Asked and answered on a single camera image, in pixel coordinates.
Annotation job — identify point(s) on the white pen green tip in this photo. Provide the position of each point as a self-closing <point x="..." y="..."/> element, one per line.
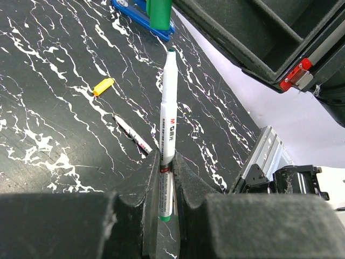
<point x="167" y="143"/>

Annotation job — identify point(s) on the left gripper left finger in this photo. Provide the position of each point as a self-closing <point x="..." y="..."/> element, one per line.
<point x="117" y="224"/>

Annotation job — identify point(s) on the yellow pen cap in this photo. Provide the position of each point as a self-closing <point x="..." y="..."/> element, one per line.
<point x="103" y="86"/>

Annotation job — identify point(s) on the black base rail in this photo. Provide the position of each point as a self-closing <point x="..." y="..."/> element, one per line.
<point x="253" y="182"/>

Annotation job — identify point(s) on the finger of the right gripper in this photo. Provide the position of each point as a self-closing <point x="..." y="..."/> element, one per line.
<point x="275" y="42"/>

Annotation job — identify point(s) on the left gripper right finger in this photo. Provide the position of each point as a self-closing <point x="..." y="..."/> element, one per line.
<point x="214" y="225"/>

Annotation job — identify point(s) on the white pen yellow tip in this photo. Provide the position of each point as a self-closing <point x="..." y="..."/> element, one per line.
<point x="133" y="134"/>

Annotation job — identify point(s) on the green pen cap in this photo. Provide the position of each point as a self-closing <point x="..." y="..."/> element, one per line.
<point x="159" y="12"/>

